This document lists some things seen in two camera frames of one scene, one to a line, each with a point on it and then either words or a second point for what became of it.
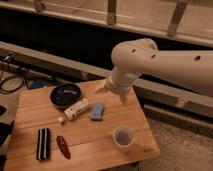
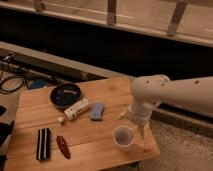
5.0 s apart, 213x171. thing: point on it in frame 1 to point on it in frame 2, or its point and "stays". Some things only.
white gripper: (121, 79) to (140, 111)
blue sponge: (97, 111) stays
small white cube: (60, 119) stays
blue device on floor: (36, 83) stays
